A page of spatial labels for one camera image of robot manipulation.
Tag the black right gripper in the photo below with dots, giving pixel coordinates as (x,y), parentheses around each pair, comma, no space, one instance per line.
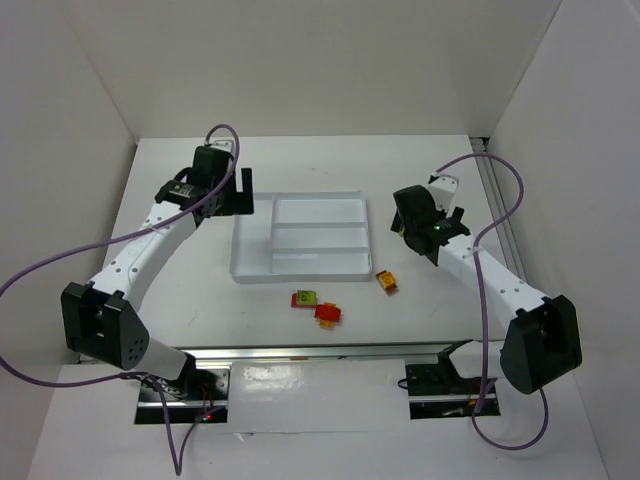
(430,242)

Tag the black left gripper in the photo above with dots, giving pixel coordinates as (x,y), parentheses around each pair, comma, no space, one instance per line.
(238,198)

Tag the small yellow lego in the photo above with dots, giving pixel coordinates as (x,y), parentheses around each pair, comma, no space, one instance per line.
(386,280)

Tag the brown lego plate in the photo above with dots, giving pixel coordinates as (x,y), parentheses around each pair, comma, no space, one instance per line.
(390,291)

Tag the green lego brick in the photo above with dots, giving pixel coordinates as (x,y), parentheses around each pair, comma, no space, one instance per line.
(307,296)

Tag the red rounded lego brick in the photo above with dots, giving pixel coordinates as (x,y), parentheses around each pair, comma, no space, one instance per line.
(328,312)

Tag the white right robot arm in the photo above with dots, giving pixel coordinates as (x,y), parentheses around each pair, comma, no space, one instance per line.
(542,340)

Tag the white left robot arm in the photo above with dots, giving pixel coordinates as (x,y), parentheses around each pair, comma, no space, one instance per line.
(100,317)

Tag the white divided sorting tray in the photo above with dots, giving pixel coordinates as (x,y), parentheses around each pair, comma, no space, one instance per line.
(302,237)

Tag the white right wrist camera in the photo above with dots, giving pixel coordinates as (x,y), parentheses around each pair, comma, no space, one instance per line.
(442,188)

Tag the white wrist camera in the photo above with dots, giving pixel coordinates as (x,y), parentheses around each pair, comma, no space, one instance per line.
(442,188)
(225,145)

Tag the aluminium side rail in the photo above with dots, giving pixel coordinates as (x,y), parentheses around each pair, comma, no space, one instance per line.
(504,231)

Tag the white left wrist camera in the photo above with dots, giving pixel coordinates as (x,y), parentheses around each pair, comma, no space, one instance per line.
(225,145)

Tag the aluminium table edge rail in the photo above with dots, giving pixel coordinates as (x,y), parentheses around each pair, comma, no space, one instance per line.
(257,353)

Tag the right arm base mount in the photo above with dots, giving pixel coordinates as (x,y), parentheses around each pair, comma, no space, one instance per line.
(436,390)

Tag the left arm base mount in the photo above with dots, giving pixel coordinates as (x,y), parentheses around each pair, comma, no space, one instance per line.
(209,400)

